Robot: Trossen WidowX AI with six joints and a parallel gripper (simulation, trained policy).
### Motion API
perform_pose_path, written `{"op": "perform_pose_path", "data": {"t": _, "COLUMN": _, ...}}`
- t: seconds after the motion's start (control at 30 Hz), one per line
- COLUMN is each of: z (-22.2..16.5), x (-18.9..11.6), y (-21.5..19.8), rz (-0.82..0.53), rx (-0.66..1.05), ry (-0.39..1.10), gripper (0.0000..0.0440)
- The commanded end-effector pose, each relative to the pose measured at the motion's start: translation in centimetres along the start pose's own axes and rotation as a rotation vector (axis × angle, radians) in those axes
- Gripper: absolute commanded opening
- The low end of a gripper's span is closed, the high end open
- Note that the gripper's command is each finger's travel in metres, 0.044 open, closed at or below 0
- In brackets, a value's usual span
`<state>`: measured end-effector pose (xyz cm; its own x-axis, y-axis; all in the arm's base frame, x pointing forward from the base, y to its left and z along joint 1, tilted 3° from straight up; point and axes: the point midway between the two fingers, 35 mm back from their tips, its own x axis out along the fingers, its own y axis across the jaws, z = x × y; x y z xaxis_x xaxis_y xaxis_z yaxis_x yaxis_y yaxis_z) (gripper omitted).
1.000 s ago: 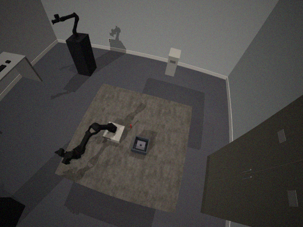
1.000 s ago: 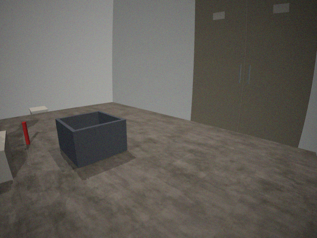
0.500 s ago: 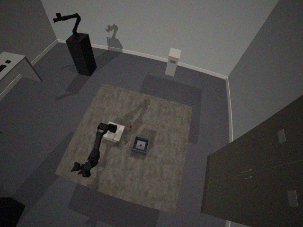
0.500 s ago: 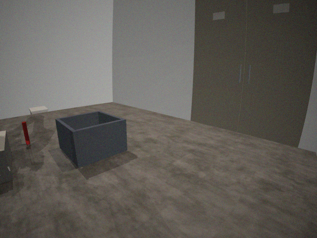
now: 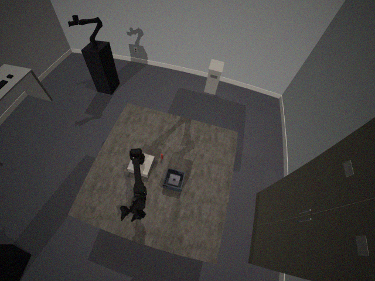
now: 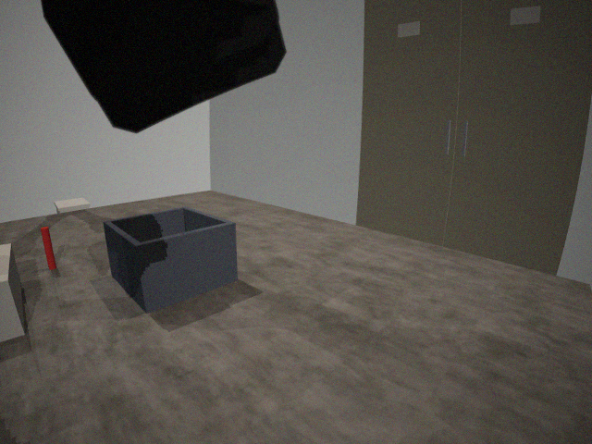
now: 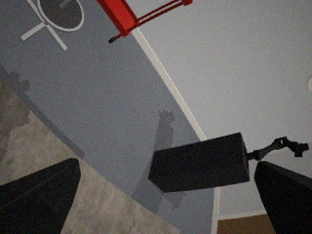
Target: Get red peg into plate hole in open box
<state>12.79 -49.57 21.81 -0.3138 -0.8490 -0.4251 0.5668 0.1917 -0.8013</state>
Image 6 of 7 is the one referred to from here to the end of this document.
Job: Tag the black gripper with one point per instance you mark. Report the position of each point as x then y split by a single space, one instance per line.
144 61

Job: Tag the red peg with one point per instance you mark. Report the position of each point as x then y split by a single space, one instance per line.
48 248

